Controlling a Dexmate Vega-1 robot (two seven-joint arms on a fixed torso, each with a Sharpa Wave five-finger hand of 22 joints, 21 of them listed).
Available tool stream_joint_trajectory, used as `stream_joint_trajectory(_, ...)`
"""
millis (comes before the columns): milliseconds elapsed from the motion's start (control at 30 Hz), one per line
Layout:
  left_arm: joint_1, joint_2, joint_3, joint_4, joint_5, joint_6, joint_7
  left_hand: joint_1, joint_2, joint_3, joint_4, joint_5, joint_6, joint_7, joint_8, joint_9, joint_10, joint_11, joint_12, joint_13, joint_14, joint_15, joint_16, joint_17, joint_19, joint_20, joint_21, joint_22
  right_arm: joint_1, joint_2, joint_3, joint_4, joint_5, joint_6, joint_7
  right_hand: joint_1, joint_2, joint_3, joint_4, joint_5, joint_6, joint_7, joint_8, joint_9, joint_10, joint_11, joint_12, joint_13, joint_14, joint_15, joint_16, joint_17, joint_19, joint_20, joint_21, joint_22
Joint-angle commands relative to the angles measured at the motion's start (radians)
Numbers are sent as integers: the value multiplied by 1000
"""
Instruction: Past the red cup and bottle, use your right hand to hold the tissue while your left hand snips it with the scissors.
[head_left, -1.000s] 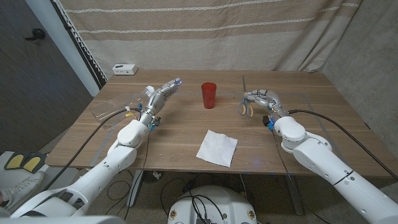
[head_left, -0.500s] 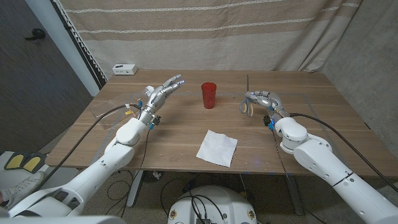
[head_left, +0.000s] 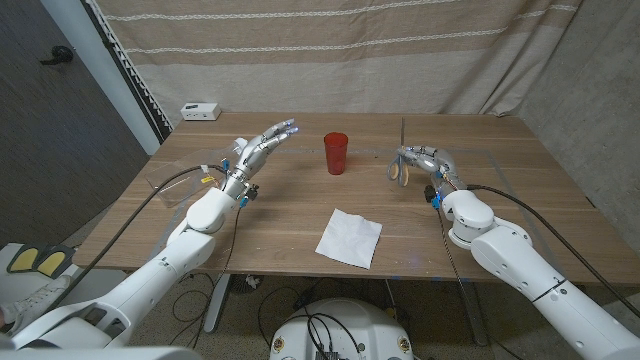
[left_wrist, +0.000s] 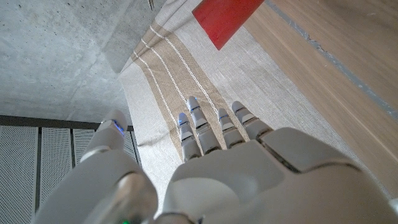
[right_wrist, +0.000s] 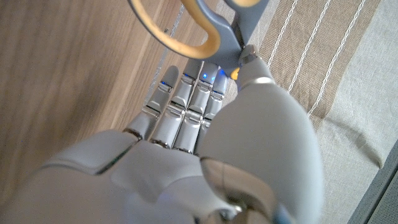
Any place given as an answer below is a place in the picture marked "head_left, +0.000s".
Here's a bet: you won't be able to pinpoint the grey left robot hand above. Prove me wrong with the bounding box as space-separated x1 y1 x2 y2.
221 118 301 199

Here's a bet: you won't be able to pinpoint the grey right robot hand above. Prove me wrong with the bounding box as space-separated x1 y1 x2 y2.
397 144 469 196

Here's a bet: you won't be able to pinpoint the grey orange handled scissors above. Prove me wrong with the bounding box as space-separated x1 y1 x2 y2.
386 116 412 188

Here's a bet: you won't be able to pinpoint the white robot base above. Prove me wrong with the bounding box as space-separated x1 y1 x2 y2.
268 298 415 360

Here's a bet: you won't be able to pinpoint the clear plastic bottle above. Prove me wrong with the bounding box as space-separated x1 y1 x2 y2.
144 137 251 209

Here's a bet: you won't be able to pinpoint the red plastic cup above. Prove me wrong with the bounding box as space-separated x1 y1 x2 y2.
323 131 350 176

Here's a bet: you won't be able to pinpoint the white tissue sheet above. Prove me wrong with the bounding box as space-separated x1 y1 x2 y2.
314 208 384 270

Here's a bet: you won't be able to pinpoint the white power box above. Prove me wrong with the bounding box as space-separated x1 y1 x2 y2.
180 102 222 122

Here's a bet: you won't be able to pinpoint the beige striped curtain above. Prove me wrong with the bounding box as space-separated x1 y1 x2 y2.
94 0 584 117

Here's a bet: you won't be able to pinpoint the white table leg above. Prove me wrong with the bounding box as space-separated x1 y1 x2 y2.
203 273 231 334

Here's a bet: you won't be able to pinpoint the grey table leg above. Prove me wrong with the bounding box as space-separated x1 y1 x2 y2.
457 280 490 347

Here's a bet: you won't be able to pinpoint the dark wooden door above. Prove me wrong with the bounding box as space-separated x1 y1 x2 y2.
0 0 151 249

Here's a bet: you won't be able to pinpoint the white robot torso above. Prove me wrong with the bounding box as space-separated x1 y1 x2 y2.
0 346 204 360

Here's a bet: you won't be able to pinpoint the white sneaker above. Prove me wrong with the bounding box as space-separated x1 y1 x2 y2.
0 274 73 337

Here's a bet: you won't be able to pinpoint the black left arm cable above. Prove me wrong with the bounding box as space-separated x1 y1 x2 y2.
47 164 227 314

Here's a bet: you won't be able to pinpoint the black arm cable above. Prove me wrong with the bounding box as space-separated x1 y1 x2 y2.
47 164 227 314
466 183 640 320

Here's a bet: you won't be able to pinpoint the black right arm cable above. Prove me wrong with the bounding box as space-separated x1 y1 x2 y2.
466 183 640 320

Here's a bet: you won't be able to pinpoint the black door handle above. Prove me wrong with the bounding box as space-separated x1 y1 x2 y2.
39 45 75 66

